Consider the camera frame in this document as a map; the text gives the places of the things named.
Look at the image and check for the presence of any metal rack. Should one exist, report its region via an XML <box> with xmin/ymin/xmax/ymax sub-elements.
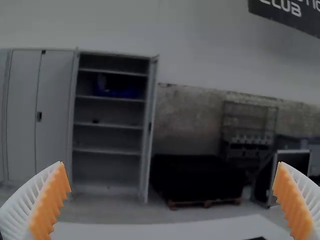
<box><xmin>219</xmin><ymin>99</ymin><xmax>280</xmax><ymax>161</ymax></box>

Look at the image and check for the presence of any black wall sign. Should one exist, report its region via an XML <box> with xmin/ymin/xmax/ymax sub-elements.
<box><xmin>247</xmin><ymin>0</ymin><xmax>320</xmax><ymax>40</ymax></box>

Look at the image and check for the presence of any black crate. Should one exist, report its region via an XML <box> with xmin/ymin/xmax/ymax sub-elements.
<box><xmin>149</xmin><ymin>153</ymin><xmax>247</xmax><ymax>203</ymax></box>

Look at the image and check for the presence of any blue bin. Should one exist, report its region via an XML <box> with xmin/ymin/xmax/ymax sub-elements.
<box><xmin>94</xmin><ymin>73</ymin><xmax>138</xmax><ymax>98</ymax></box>

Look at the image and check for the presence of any open grey cupboard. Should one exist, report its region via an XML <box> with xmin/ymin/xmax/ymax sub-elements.
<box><xmin>68</xmin><ymin>46</ymin><xmax>161</xmax><ymax>204</ymax></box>

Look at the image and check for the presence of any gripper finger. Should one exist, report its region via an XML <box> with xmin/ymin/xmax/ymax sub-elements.
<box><xmin>0</xmin><ymin>160</ymin><xmax>72</xmax><ymax>240</ymax></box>
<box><xmin>271</xmin><ymin>161</ymin><xmax>320</xmax><ymax>240</ymax></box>

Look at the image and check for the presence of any wooden pallet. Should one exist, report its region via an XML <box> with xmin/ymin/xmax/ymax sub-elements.
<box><xmin>166</xmin><ymin>196</ymin><xmax>243</xmax><ymax>211</ymax></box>

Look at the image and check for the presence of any closed grey cupboard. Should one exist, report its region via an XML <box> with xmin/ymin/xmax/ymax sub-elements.
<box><xmin>0</xmin><ymin>48</ymin><xmax>77</xmax><ymax>186</ymax></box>

